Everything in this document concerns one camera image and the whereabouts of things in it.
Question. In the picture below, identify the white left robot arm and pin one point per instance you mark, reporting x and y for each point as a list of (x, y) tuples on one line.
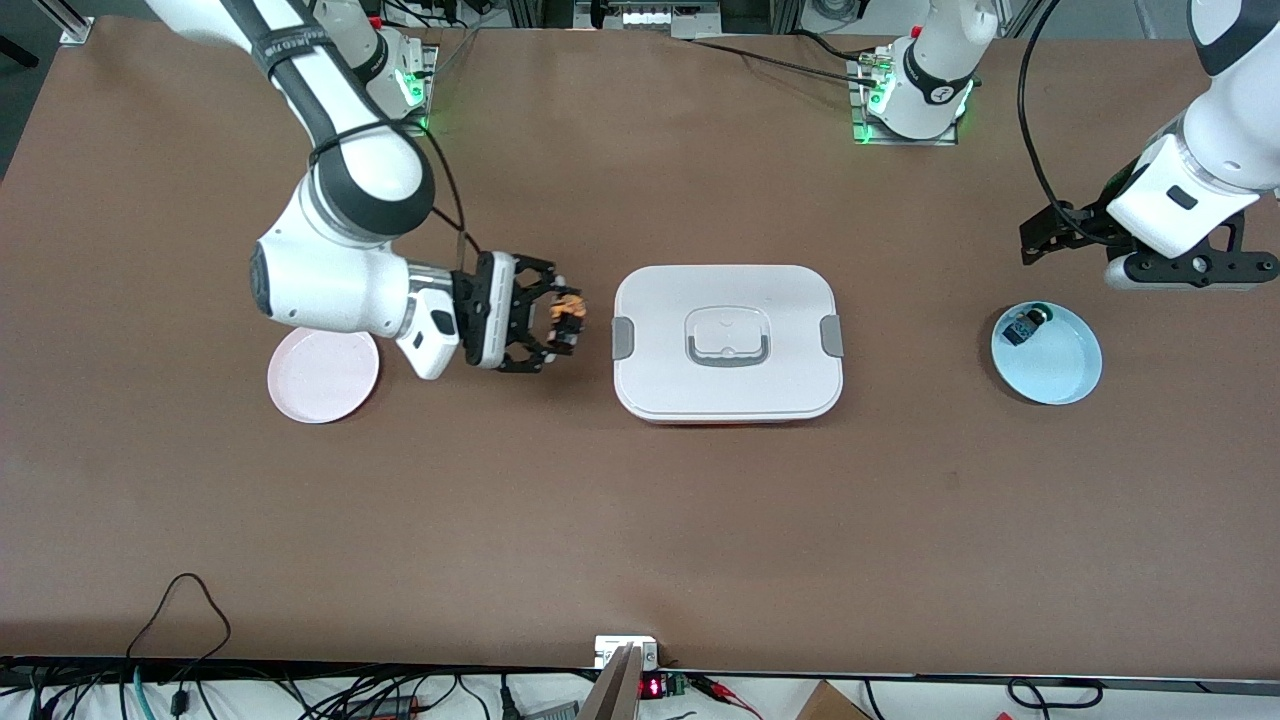
[(935, 80)]

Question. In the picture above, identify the pink round plate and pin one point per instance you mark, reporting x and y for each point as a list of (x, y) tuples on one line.
[(320, 375)]

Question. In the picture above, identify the silver metal bracket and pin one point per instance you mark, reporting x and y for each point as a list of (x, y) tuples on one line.
[(610, 650)]

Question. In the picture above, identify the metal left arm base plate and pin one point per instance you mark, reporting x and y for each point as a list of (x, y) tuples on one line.
[(856, 120)]

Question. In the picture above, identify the red black clip lead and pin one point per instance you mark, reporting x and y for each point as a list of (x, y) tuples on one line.
[(720, 688)]

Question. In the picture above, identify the light blue round plate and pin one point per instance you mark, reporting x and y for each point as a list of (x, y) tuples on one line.
[(1060, 365)]

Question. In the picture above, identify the white lit device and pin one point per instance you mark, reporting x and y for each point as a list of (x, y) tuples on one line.
[(670, 16)]

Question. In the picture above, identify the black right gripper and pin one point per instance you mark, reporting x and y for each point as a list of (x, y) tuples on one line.
[(472, 308)]

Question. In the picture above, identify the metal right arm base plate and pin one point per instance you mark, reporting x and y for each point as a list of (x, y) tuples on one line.
[(430, 90)]

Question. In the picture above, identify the orange black push switch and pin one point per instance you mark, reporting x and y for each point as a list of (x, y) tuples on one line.
[(568, 305)]

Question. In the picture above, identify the brown cardboard piece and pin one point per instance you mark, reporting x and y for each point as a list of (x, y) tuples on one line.
[(830, 705)]

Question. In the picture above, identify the aluminium frame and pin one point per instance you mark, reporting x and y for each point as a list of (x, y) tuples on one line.
[(790, 15)]

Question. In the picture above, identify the red digit display module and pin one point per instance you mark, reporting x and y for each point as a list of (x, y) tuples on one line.
[(652, 687)]

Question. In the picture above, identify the aluminium corner bracket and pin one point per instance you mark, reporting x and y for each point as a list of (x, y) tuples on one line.
[(75, 25)]

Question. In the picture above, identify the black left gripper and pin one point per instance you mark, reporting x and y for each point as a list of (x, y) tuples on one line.
[(1084, 222)]

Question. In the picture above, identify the grey aluminium bar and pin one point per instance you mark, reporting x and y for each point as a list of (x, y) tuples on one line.
[(615, 690)]

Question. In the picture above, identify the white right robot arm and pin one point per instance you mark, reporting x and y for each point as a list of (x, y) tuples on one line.
[(340, 270)]

